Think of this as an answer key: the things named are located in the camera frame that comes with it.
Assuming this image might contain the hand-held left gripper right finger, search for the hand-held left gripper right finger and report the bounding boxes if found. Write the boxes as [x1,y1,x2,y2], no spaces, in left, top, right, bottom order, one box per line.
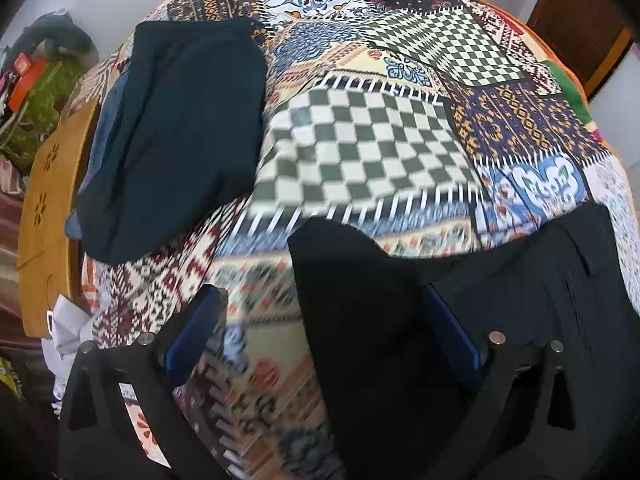
[424,284,582,480]

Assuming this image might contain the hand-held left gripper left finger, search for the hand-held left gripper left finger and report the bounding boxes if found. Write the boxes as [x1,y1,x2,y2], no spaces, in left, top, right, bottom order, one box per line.
[57,284,227,480]

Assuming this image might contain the black pants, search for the black pants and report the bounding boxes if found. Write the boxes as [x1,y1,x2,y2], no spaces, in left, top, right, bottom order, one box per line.
[287,203,640,480]

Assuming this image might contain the dark teal folded pants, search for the dark teal folded pants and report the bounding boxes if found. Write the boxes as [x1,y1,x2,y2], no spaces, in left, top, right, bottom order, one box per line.
[75,19,269,264]

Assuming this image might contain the pile of white packets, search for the pile of white packets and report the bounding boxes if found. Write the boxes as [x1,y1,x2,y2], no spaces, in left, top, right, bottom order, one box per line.
[42,294,95,408]

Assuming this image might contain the wooden lap desk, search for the wooden lap desk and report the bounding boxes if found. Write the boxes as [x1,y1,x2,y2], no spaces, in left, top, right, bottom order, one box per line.
[17,104,102,339]

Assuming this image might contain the folded blue jeans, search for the folded blue jeans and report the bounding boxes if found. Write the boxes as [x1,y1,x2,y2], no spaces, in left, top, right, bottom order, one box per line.
[65,74,132,242]

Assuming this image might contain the patchwork printed blanket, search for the patchwork printed blanket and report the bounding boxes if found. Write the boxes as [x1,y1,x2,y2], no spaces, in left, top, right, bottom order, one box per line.
[62,0,640,480]

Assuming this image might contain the green leaf-print covered cabinet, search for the green leaf-print covered cabinet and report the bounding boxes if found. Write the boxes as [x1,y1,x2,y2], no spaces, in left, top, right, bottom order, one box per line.
[0,60,87,163]

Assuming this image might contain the orange box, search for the orange box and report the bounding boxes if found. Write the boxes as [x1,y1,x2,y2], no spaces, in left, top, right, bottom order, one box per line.
[7,56,52,111]

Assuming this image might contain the grey neck pillow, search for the grey neck pillow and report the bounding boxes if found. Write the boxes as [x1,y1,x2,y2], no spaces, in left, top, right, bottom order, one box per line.
[14,11,99,58]

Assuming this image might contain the brown wooden door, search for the brown wooden door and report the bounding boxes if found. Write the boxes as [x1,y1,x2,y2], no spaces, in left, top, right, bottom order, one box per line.
[525,0,637,102]

